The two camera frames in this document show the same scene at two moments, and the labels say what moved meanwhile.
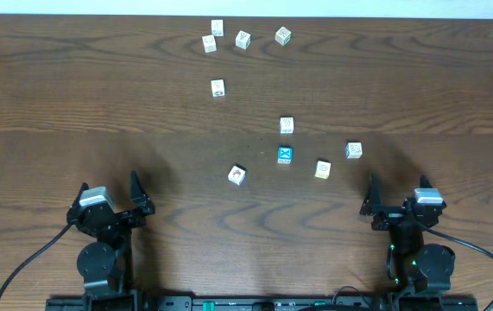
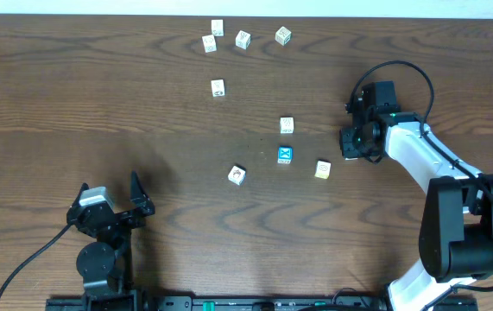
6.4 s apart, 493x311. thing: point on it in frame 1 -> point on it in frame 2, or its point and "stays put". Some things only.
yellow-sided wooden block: x=323 y=168 stays put
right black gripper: x=373 y=206 -> x=349 y=149
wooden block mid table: x=287 y=125 stays put
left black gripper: x=114 y=214 stays put
